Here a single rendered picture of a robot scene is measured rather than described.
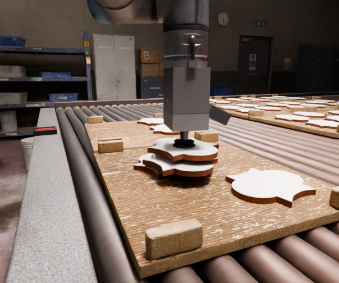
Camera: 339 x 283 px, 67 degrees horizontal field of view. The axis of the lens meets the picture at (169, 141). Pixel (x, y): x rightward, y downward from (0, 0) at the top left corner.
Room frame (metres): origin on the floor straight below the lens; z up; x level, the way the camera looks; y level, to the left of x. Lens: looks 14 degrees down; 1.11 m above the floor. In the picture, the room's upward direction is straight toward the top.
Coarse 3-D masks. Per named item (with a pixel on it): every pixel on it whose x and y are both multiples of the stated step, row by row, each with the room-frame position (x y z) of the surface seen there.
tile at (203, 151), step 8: (160, 144) 0.47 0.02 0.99; (168, 144) 0.47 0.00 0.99; (200, 144) 0.47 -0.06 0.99; (208, 144) 0.47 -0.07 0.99; (216, 144) 0.47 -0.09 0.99; (152, 152) 0.45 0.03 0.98; (160, 152) 0.44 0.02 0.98; (168, 152) 0.42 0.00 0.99; (176, 152) 0.42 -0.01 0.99; (184, 152) 0.42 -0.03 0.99; (192, 152) 0.42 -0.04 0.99; (200, 152) 0.42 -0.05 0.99; (208, 152) 0.42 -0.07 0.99; (216, 152) 0.42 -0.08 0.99; (176, 160) 0.41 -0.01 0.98; (192, 160) 0.41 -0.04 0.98; (200, 160) 0.40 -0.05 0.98; (208, 160) 0.41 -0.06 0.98
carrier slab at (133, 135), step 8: (88, 128) 0.89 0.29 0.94; (96, 128) 0.89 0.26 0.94; (104, 128) 0.89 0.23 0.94; (112, 128) 0.89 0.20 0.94; (120, 128) 0.89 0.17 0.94; (128, 128) 0.89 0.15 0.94; (136, 128) 0.89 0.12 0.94; (144, 128) 0.89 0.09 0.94; (88, 136) 0.78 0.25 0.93; (96, 136) 0.76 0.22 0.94; (104, 136) 0.76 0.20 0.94; (112, 136) 0.76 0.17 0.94; (120, 136) 0.76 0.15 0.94; (128, 136) 0.76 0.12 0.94; (136, 136) 0.76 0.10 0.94; (144, 136) 0.76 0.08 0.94; (152, 136) 0.76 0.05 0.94; (160, 136) 0.76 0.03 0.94; (168, 136) 0.76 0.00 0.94; (176, 136) 0.76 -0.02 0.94; (192, 136) 0.76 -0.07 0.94; (96, 144) 0.67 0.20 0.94; (128, 144) 0.67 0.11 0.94; (136, 144) 0.67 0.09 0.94; (144, 144) 0.67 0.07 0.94; (152, 144) 0.67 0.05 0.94; (96, 152) 0.61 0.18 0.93
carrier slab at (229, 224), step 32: (96, 160) 0.54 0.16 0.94; (128, 160) 0.53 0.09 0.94; (224, 160) 0.53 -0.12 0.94; (256, 160) 0.53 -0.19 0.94; (128, 192) 0.37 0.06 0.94; (160, 192) 0.37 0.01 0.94; (192, 192) 0.37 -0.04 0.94; (224, 192) 0.37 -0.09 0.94; (320, 192) 0.37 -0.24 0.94; (128, 224) 0.28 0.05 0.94; (160, 224) 0.28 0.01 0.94; (224, 224) 0.28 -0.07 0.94; (256, 224) 0.28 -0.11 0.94; (288, 224) 0.28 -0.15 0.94; (320, 224) 0.30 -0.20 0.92; (192, 256) 0.23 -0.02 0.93
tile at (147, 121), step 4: (140, 120) 1.01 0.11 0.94; (144, 120) 1.00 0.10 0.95; (148, 120) 1.00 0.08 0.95; (152, 120) 1.00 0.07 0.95; (156, 120) 1.00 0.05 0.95; (160, 120) 1.00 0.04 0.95; (144, 124) 0.96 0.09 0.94; (148, 124) 0.93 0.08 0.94; (152, 124) 0.94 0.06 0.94; (156, 124) 0.94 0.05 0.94; (160, 124) 0.94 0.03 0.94
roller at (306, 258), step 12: (96, 108) 1.61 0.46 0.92; (108, 120) 1.19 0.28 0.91; (276, 240) 0.28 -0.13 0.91; (288, 240) 0.28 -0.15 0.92; (300, 240) 0.27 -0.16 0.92; (276, 252) 0.27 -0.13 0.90; (288, 252) 0.26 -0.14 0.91; (300, 252) 0.26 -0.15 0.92; (312, 252) 0.25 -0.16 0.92; (300, 264) 0.25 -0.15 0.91; (312, 264) 0.24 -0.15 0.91; (324, 264) 0.23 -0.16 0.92; (336, 264) 0.23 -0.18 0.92; (312, 276) 0.23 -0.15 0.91; (324, 276) 0.22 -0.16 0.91; (336, 276) 0.22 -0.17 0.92
